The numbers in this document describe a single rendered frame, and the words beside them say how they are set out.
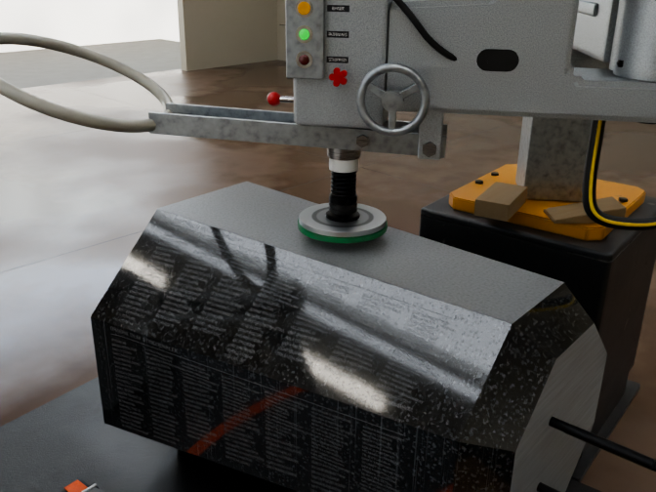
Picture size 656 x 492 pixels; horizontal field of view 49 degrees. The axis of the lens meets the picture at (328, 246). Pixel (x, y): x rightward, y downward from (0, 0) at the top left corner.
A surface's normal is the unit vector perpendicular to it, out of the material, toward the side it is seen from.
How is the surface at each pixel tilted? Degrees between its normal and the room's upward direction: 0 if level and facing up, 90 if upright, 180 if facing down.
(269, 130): 90
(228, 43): 90
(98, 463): 0
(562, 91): 90
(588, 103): 90
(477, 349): 45
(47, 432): 0
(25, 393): 0
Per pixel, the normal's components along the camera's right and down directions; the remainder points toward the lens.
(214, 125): -0.17, 0.38
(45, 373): 0.01, -0.92
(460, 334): -0.42, -0.44
